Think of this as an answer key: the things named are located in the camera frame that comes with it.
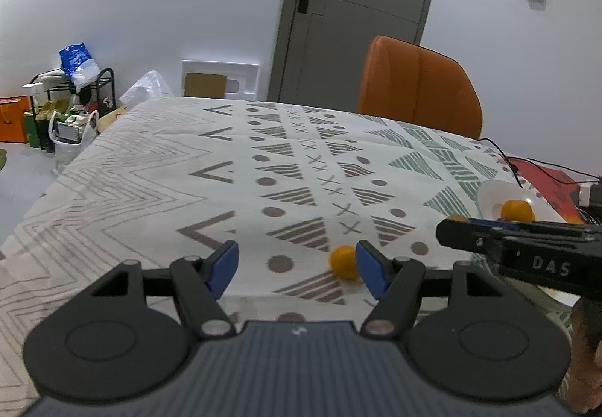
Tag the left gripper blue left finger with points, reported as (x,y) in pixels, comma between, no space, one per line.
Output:
(199,284)

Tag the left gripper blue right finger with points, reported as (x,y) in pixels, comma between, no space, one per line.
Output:
(395,284)

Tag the small yellow-orange kumquat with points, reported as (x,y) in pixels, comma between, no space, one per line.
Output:
(342,263)

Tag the large orange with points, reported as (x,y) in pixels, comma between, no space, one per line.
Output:
(520,211)

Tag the right hand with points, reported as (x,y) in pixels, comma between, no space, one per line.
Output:
(585,375)

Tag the white power adapter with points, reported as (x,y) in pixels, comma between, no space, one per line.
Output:
(590,195)

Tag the red orange table mat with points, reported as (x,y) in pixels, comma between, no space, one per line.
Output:
(556,187)

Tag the white plate with blue rim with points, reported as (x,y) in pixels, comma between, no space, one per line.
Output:
(502,202)

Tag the patterned white tablecloth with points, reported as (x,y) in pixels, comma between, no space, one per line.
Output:
(289,183)

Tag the white bag with items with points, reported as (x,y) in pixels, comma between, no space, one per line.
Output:
(71,134)

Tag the orange leather chair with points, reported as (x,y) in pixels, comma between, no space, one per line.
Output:
(411,84)

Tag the white translucent plastic bag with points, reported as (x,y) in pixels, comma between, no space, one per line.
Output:
(151,85)

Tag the white foam packaging board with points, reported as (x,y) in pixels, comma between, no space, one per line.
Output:
(229,80)

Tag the black metal rack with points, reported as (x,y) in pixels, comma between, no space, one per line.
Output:
(47,88)

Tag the blue and white plastic bag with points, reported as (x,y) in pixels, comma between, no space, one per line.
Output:
(78,66)

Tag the orange box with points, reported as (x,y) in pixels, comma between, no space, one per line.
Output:
(12,127)

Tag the grey door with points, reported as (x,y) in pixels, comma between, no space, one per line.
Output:
(321,46)

